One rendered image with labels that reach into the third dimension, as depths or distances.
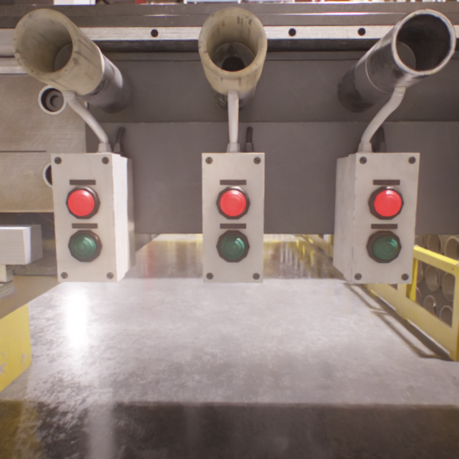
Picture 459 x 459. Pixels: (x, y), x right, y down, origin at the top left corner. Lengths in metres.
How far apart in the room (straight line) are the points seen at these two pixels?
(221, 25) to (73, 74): 0.15
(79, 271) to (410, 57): 0.44
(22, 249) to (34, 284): 0.54
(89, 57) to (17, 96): 0.24
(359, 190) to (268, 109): 0.19
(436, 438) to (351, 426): 0.23
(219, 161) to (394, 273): 0.24
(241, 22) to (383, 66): 0.14
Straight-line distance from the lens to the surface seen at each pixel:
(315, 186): 0.54
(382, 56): 0.43
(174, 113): 0.57
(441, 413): 1.51
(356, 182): 0.46
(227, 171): 0.44
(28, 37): 0.45
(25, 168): 0.64
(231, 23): 0.41
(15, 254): 0.56
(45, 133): 0.63
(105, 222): 0.47
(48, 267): 0.68
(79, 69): 0.42
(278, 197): 0.53
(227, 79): 0.38
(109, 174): 0.46
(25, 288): 1.06
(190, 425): 1.32
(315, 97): 0.58
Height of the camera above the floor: 0.74
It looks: 7 degrees down
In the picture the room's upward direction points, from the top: straight up
